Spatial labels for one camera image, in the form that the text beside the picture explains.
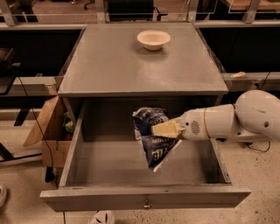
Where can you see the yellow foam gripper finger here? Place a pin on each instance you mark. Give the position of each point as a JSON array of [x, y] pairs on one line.
[[171, 128]]

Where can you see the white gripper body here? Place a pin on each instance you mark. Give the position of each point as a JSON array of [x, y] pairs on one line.
[[193, 125]]

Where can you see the blue chip bag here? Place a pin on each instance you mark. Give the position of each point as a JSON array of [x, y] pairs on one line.
[[156, 148]]

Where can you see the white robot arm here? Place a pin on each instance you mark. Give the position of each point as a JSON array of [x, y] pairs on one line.
[[255, 116]]

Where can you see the open grey top drawer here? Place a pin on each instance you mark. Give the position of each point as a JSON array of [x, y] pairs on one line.
[[106, 168]]

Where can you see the metal drawer knob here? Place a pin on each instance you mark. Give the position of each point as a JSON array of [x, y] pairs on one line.
[[146, 205]]

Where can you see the green snack bag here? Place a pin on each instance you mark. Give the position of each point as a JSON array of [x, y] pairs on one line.
[[68, 123]]

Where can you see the yellow foam scrap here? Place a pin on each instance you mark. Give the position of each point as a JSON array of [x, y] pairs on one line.
[[238, 75]]

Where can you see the grey wooden cabinet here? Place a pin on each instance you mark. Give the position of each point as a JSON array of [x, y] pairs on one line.
[[109, 61]]

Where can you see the brown cardboard box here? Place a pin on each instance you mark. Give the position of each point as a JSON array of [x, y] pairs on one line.
[[49, 132]]

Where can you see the white object at left edge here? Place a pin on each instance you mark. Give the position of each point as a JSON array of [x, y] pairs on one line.
[[3, 194]]

